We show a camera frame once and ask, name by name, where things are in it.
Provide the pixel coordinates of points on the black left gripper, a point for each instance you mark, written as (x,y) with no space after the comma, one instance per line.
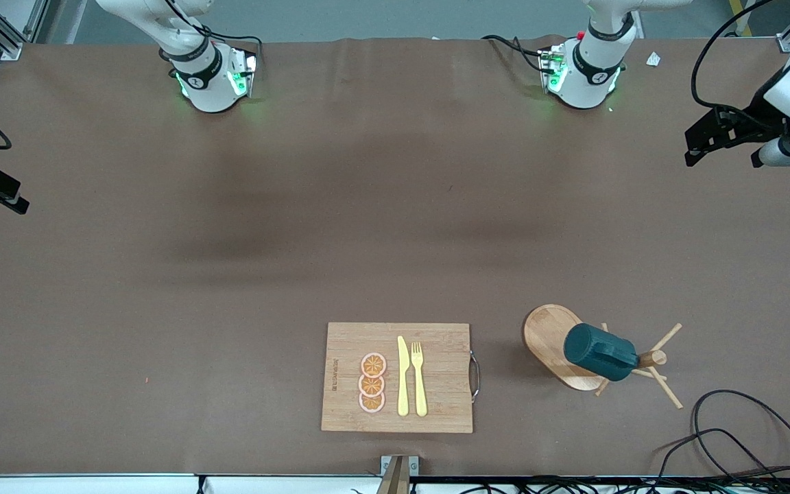
(756,112)

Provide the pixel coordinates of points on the dark green HOME cup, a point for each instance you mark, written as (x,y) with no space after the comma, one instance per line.
(597,350)

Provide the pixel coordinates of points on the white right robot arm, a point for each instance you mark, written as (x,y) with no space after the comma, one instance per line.
(203,75)

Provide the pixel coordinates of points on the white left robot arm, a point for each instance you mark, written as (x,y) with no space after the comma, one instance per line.
(594,62)

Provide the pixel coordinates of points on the wooden cup rack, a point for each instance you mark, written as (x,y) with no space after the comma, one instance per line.
(549,336)

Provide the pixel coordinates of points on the white paper scrap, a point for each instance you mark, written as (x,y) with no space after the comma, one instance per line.
(653,59)

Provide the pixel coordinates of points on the bamboo cutting board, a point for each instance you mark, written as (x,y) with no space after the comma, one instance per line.
(443,357)

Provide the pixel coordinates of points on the yellow plastic fork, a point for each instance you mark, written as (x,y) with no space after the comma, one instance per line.
(420,391)

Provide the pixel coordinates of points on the yellow plastic knife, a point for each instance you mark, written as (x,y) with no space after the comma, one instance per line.
(403,384)

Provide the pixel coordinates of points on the orange slice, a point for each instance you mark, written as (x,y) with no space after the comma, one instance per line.
(373,363)

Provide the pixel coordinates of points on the white table edge rail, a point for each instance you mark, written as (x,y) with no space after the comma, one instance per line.
(93,485)

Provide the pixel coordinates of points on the metal table bracket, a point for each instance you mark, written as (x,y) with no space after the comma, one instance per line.
(398,473)

